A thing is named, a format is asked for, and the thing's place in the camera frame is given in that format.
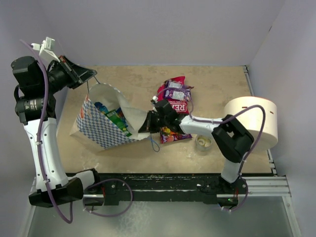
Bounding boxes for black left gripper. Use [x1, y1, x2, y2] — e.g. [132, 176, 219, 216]
[40, 55, 96, 95]

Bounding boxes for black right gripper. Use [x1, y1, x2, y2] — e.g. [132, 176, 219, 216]
[139, 111, 169, 134]

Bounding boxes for purple Fox's candy bag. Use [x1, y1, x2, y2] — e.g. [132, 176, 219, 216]
[160, 127, 192, 144]

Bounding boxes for green snack pack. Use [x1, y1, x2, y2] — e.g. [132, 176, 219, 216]
[105, 110, 131, 137]

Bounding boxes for blue colourful snack bag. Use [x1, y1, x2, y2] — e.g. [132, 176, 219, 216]
[94, 102, 109, 115]

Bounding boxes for red Real chips bag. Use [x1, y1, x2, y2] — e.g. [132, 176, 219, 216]
[157, 76, 193, 114]

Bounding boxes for purple chocolate snack packet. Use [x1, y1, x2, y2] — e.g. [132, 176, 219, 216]
[163, 80, 194, 101]

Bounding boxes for blue checkered paper bag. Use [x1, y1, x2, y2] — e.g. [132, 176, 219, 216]
[70, 83, 152, 153]

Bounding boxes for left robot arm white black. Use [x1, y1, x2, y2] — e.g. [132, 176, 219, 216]
[11, 56, 102, 208]

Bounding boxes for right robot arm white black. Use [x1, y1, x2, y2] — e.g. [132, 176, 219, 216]
[138, 99, 254, 193]

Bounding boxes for clear tape roll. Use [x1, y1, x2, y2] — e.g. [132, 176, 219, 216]
[195, 135, 213, 152]

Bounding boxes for white cylindrical paper lamp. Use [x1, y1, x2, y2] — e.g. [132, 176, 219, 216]
[224, 96, 278, 153]

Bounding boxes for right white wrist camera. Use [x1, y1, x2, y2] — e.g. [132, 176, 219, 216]
[151, 96, 158, 104]

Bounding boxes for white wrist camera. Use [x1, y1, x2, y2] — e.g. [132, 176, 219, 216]
[151, 96, 158, 104]
[31, 37, 60, 62]

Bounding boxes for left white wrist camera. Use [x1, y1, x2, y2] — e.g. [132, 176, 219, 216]
[31, 37, 60, 62]

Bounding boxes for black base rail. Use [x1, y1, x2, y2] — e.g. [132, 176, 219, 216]
[83, 173, 246, 205]

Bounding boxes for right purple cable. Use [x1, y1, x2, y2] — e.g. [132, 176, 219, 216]
[155, 87, 267, 213]

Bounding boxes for aluminium frame rails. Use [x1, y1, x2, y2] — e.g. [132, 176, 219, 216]
[28, 66, 293, 237]

